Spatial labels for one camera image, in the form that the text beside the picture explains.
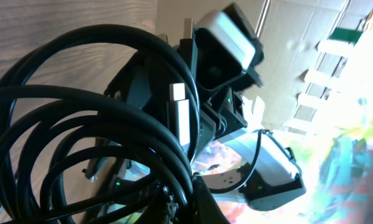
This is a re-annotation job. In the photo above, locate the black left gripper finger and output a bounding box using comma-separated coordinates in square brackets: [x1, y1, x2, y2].
[193, 176, 229, 224]

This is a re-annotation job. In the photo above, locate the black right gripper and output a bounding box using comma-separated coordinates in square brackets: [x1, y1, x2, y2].
[104, 37, 203, 162]

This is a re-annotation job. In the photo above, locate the black USB cable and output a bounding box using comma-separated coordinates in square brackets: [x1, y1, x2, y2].
[0, 24, 201, 224]
[166, 82, 192, 150]

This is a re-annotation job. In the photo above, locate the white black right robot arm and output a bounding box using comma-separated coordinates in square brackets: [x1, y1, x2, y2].
[123, 37, 306, 211]

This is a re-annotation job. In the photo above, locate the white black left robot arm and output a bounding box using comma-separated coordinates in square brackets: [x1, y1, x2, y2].
[85, 138, 229, 223]

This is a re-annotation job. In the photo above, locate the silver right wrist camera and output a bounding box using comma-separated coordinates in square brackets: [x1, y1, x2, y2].
[195, 2, 264, 91]

